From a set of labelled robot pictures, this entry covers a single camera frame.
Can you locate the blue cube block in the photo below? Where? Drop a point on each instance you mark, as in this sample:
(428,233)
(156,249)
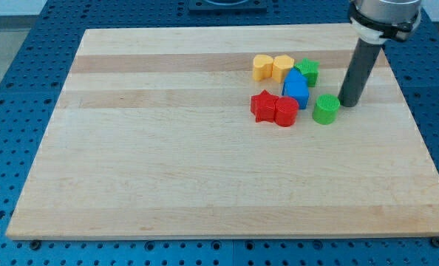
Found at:
(295,86)

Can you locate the yellow hexagon block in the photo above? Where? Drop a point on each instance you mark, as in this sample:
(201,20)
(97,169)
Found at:
(282,64)

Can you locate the green star block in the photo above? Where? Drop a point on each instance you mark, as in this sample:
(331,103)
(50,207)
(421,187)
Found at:
(309,69)

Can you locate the yellow heart block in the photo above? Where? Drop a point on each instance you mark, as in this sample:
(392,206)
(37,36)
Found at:
(262,67)

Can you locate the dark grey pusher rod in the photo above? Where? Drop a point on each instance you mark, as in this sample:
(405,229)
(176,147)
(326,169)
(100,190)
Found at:
(358,72)

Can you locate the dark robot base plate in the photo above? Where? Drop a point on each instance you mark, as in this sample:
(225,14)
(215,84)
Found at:
(201,6)

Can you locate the red cylinder block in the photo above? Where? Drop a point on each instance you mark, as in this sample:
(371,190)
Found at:
(286,111)

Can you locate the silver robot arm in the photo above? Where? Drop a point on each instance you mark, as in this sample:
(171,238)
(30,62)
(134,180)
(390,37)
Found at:
(375,21)

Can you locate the red star block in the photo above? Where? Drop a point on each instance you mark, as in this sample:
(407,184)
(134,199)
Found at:
(263,106)

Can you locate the green cylinder block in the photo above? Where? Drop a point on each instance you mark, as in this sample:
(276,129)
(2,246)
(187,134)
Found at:
(326,109)

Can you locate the wooden board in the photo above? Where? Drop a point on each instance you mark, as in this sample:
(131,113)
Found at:
(152,137)

